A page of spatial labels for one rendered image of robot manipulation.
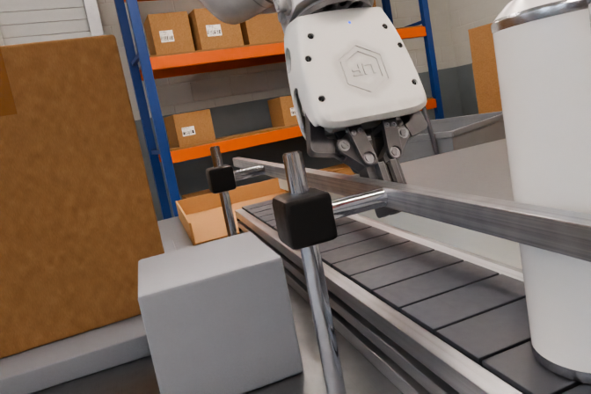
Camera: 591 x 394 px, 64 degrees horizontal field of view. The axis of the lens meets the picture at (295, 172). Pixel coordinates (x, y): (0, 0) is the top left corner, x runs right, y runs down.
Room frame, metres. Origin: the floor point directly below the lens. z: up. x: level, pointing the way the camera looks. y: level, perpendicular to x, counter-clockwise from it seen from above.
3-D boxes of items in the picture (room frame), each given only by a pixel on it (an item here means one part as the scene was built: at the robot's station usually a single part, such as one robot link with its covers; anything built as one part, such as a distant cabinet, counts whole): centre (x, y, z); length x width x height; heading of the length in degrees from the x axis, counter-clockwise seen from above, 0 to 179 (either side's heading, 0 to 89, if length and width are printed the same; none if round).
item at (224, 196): (0.57, 0.07, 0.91); 0.07 x 0.03 x 0.17; 107
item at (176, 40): (4.34, -0.17, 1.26); 2.77 x 0.60 x 2.51; 115
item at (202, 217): (0.94, 0.11, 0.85); 0.30 x 0.26 x 0.04; 17
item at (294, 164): (0.28, -0.02, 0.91); 0.07 x 0.03 x 0.17; 107
